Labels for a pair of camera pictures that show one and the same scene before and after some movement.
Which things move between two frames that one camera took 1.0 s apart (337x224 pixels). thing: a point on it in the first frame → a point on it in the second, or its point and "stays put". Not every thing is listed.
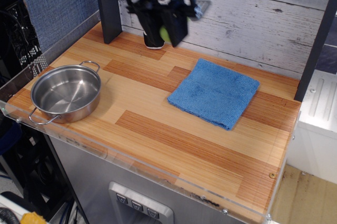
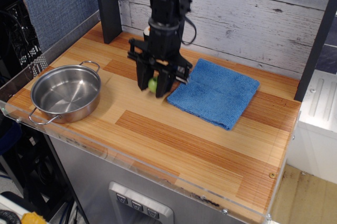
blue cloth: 215,93 stays put
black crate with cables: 20,54 stays put
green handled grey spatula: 165,31 → 152,84
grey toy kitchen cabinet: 90,174 stays put
